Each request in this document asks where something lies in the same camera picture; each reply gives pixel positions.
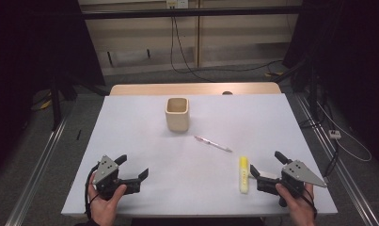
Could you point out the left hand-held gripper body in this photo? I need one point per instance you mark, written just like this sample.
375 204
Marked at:
106 171

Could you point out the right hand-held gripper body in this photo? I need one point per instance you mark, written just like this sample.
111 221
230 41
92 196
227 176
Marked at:
295 175

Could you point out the yellow highlighter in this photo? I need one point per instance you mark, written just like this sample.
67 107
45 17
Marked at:
244 175

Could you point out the white pen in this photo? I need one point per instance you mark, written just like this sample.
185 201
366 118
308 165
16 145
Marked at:
213 144

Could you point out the beige square pen cup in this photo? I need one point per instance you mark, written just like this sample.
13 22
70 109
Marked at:
177 117

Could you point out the person's right hand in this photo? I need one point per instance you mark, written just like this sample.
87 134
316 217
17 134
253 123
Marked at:
298 207

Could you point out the person's left hand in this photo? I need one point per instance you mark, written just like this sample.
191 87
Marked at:
104 210

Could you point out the white power strip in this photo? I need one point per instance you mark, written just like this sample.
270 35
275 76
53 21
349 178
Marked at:
334 134

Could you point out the black metal stand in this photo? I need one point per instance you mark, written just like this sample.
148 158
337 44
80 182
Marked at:
55 103
312 94

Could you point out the wooden table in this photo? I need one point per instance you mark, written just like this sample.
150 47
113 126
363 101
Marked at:
177 89

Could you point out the dark curtain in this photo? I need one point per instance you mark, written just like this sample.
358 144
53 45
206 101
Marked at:
350 62
27 62

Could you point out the black horizontal bar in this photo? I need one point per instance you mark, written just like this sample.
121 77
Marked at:
193 12

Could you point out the aluminium floor rail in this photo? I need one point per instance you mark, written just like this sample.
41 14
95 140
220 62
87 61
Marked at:
36 172
337 163

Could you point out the white wall socket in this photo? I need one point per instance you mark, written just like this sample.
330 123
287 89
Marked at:
177 3

